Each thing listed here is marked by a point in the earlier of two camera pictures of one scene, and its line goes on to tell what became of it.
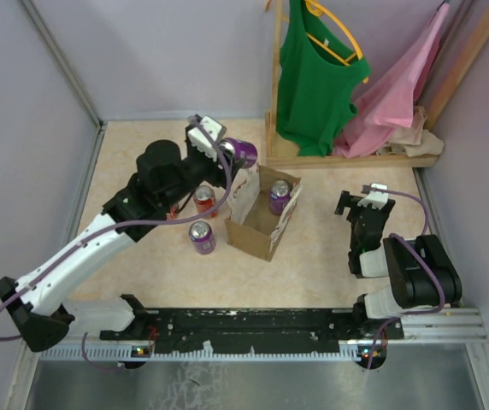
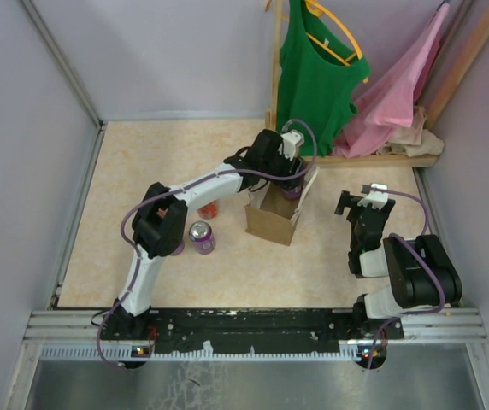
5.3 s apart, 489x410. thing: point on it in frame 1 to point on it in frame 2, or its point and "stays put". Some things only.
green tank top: (319, 71) stays put
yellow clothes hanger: (316, 8) stays put
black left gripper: (219, 176) to (297, 166)
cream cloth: (414, 141) stays put
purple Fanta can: (244, 152) to (179, 249)
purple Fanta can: (279, 195) to (294, 193)
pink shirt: (389, 101) stays put
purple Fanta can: (203, 237) stays put
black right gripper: (346, 201) stays put
